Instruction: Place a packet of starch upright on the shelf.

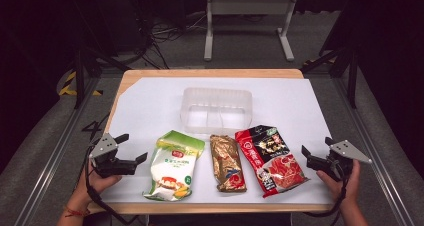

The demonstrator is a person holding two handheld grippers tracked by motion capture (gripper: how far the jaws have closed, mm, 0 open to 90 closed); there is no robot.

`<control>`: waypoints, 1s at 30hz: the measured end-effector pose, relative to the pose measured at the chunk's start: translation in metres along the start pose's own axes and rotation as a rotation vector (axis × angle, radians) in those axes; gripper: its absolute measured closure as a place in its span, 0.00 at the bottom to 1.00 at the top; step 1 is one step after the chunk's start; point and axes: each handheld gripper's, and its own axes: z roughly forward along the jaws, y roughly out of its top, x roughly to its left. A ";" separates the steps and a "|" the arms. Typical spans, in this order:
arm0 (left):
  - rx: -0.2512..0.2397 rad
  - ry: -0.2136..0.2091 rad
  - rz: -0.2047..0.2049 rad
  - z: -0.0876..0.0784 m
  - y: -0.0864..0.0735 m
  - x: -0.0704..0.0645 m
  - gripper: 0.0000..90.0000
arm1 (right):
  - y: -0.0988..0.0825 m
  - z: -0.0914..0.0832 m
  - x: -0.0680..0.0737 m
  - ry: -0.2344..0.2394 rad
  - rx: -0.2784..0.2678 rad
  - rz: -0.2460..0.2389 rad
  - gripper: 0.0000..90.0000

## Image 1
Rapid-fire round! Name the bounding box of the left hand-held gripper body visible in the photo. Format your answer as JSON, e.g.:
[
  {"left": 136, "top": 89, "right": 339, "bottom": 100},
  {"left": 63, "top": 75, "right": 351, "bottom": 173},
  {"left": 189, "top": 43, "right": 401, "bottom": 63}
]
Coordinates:
[{"left": 88, "top": 132, "right": 140, "bottom": 179}]

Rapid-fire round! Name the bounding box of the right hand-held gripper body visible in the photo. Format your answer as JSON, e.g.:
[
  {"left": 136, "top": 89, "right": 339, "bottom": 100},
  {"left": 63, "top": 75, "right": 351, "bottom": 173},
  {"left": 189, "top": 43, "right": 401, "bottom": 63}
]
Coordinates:
[{"left": 306, "top": 139, "right": 373, "bottom": 183}]

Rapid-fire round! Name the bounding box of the red and black food packet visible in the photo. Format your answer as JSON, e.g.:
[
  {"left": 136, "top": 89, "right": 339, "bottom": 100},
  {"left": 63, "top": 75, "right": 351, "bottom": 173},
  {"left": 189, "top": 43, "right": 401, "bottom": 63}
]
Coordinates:
[{"left": 234, "top": 124, "right": 310, "bottom": 199}]

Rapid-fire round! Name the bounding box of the clear plastic container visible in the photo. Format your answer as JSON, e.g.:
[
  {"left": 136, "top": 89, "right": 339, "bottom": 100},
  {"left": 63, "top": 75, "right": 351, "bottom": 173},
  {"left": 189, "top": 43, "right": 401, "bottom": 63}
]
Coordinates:
[{"left": 179, "top": 87, "right": 254, "bottom": 136}]

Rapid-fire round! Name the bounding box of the person's right hand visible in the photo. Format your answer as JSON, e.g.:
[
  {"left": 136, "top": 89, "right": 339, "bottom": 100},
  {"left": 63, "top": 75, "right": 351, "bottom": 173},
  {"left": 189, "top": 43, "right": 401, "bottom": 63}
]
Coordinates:
[{"left": 315, "top": 159, "right": 362, "bottom": 204}]

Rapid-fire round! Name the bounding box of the person's left hand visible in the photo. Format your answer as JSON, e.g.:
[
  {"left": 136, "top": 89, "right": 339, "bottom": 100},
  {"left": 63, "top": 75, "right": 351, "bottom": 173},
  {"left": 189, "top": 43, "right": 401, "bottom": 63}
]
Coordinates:
[{"left": 74, "top": 161, "right": 123, "bottom": 206}]

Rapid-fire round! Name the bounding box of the green and white food packet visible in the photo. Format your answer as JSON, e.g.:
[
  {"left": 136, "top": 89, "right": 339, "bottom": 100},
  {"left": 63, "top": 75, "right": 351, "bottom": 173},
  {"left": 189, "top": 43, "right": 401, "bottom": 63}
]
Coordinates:
[{"left": 142, "top": 129, "right": 206, "bottom": 202}]

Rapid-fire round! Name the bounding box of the black metal stand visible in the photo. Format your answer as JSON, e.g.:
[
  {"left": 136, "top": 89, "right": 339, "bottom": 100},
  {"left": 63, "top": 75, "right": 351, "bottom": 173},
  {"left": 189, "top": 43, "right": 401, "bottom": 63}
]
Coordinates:
[
  {"left": 300, "top": 35, "right": 360, "bottom": 109},
  {"left": 70, "top": 0, "right": 132, "bottom": 110}
]

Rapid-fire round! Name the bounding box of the yellow and black hazard tape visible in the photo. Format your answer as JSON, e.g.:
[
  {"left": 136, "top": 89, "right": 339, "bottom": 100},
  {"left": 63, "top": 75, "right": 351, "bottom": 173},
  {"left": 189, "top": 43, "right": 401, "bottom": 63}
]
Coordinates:
[{"left": 58, "top": 70, "right": 103, "bottom": 97}]

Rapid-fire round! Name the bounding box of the gold food packet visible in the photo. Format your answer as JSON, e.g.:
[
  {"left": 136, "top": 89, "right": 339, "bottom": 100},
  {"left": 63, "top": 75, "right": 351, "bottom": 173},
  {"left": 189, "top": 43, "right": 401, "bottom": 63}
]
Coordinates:
[{"left": 209, "top": 134, "right": 248, "bottom": 193}]

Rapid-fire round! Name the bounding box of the aluminium rail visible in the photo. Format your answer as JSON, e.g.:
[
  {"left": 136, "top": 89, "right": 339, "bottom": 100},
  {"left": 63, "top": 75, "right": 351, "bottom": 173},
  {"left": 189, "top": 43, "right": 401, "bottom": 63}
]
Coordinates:
[
  {"left": 334, "top": 76, "right": 417, "bottom": 226},
  {"left": 12, "top": 75, "right": 102, "bottom": 226}
]

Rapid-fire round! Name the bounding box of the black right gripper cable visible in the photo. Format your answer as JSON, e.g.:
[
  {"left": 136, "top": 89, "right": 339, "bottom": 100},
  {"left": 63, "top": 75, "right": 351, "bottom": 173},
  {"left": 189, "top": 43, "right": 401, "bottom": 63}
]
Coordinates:
[{"left": 303, "top": 164, "right": 351, "bottom": 219}]

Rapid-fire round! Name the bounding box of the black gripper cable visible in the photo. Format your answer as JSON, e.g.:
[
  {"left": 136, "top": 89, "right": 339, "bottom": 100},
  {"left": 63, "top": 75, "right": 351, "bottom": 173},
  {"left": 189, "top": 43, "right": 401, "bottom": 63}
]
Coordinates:
[
  {"left": 84, "top": 145, "right": 138, "bottom": 226},
  {"left": 303, "top": 164, "right": 351, "bottom": 219}
]

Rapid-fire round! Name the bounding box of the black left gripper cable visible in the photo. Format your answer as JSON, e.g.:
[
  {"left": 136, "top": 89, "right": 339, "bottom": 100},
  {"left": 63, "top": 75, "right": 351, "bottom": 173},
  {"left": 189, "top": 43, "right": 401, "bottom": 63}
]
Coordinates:
[{"left": 84, "top": 145, "right": 138, "bottom": 226}]

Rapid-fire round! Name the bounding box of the red string bracelet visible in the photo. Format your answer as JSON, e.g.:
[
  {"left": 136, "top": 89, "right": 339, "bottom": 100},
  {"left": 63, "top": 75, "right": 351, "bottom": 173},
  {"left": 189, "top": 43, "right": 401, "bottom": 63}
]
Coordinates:
[{"left": 63, "top": 205, "right": 91, "bottom": 218}]

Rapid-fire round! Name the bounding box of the bundle of black floor cables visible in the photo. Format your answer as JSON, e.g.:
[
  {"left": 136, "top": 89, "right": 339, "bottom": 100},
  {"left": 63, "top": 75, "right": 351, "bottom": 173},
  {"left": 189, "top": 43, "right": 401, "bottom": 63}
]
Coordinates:
[{"left": 131, "top": 5, "right": 208, "bottom": 70}]

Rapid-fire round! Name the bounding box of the white metal stand frame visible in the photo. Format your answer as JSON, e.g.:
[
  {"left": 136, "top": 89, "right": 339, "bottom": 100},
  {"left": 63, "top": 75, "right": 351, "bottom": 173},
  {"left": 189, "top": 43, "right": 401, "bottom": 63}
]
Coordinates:
[{"left": 203, "top": 0, "right": 299, "bottom": 63}]

